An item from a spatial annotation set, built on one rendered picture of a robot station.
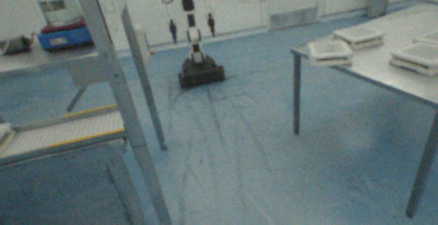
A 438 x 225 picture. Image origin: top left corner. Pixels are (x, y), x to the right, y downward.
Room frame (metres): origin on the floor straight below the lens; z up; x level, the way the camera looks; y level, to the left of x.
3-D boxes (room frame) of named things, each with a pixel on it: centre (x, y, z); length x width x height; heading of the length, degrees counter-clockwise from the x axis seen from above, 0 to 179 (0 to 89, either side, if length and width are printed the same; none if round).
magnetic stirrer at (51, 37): (1.30, 0.62, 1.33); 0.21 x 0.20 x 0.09; 9
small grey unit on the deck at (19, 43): (1.28, 0.85, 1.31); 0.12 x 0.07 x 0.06; 99
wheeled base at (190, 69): (3.56, 0.23, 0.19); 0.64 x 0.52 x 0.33; 6
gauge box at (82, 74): (1.39, 0.61, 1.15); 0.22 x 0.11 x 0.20; 99
